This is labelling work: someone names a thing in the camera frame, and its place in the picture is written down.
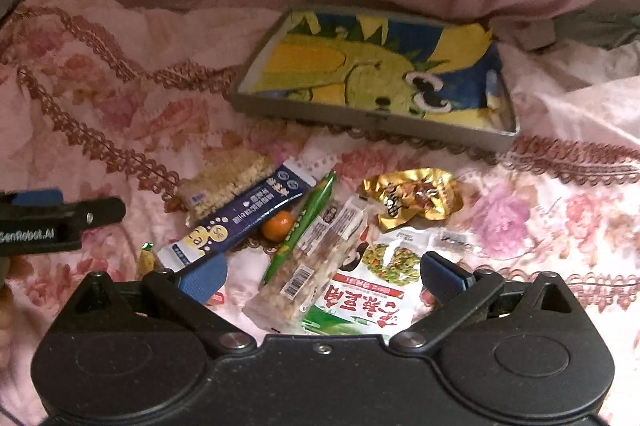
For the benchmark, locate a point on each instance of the dark blue powder stick sachet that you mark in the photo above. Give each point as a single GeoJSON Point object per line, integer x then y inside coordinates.
{"type": "Point", "coordinates": [226, 227]}

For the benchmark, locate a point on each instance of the yellow green candy packet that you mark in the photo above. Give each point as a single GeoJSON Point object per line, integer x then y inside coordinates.
{"type": "Point", "coordinates": [147, 261]}

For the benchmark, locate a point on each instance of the gold foil snack packet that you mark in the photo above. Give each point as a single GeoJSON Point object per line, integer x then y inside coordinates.
{"type": "Point", "coordinates": [428, 193]}

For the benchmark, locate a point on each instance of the clear noodle cracker pack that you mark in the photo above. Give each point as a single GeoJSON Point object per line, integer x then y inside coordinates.
{"type": "Point", "coordinates": [230, 173]}

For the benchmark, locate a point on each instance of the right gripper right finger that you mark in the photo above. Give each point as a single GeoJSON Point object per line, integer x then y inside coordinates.
{"type": "Point", "coordinates": [463, 298]}

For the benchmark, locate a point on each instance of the grey cardboard tray box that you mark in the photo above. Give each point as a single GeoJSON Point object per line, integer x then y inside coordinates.
{"type": "Point", "coordinates": [375, 123]}

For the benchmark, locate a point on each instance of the clear peanut snack bag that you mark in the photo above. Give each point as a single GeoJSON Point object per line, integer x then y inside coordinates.
{"type": "Point", "coordinates": [281, 304]}

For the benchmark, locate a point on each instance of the white green pickle packet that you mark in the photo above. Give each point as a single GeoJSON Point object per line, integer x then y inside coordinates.
{"type": "Point", "coordinates": [377, 290]}

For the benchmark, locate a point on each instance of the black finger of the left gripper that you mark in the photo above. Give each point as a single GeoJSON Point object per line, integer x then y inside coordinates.
{"type": "Point", "coordinates": [40, 221]}

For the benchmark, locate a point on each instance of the green stick snack packet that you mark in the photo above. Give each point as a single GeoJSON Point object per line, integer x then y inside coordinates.
{"type": "Point", "coordinates": [314, 204]}

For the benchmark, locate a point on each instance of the small orange mandarin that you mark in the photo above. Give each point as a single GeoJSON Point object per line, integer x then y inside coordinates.
{"type": "Point", "coordinates": [276, 228]}

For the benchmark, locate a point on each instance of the small clear wrapper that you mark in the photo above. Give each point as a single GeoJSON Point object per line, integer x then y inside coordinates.
{"type": "Point", "coordinates": [457, 242]}

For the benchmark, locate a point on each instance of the green grey folded cloth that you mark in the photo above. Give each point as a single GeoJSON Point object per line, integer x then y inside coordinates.
{"type": "Point", "coordinates": [598, 29]}

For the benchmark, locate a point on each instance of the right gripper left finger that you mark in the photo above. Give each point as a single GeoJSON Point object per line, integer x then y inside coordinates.
{"type": "Point", "coordinates": [180, 297]}

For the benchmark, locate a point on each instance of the pink floral bed sheet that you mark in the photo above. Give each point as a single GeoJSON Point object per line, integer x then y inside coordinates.
{"type": "Point", "coordinates": [98, 100]}

